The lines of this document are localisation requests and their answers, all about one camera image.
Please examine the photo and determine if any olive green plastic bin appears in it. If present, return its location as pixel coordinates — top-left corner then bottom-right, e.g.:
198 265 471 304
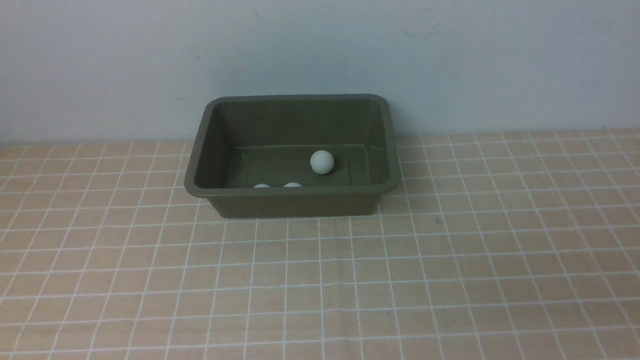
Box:
183 94 402 219

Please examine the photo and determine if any checkered orange tablecloth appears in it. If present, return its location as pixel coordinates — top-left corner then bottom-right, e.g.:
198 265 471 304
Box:
0 129 640 360

